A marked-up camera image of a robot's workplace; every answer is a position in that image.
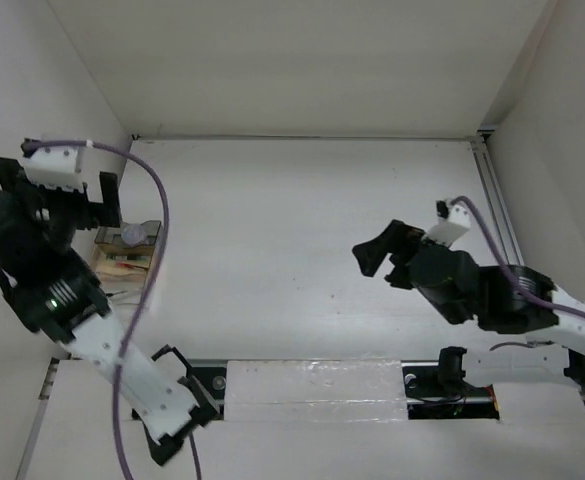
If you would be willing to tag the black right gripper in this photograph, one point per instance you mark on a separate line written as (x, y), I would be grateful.
(397, 238)

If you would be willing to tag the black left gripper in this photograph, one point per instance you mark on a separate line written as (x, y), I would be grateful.
(92, 213)

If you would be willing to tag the clear paper clip jar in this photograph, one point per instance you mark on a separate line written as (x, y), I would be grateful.
(133, 234)

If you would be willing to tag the green pen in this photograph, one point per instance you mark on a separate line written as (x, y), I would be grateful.
(128, 257)

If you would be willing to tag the red orange pen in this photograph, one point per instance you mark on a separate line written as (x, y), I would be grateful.
(130, 266)

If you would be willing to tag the black handled scissors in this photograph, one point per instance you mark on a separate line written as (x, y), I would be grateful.
(116, 293)

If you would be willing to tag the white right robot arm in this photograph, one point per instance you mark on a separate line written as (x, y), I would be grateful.
(507, 300)

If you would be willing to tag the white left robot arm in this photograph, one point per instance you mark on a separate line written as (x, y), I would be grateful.
(53, 291)

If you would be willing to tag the clear smoky organizer tray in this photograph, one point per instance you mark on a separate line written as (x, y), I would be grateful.
(113, 279)

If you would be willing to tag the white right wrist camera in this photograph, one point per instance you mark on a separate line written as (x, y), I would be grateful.
(453, 222)

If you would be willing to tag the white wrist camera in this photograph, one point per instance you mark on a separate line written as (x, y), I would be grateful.
(453, 222)
(53, 167)

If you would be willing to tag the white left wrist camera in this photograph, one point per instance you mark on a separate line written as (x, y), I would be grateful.
(53, 167)

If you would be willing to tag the aluminium rail right side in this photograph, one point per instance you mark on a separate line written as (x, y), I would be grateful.
(505, 234)

